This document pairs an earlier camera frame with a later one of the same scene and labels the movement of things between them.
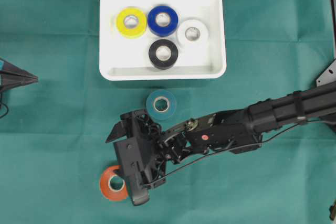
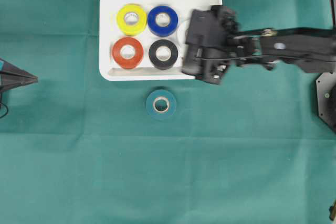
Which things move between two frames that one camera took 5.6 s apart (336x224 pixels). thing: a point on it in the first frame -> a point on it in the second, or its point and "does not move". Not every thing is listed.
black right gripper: [140, 152] -> [208, 43]
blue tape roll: [160, 31] does not move
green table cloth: [53, 147] does not move
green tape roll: [171, 101] does not move
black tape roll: [160, 64] does not move
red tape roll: [107, 191] -> [129, 63]
